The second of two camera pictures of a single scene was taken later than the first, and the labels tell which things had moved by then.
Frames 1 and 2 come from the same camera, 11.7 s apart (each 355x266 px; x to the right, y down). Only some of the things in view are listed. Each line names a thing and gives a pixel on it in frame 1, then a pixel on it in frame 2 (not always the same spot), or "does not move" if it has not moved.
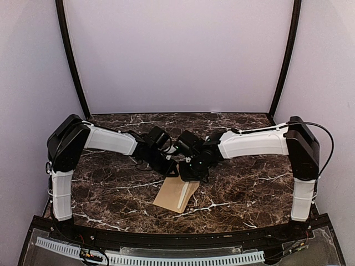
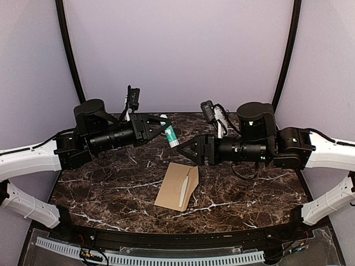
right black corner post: x=295 y=22 does not move
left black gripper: x=166 y=172 -> x=142 y=132
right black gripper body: x=196 y=170 -> x=214 y=157
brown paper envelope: x=169 y=194 does not move
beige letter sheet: x=182 y=194 does not move
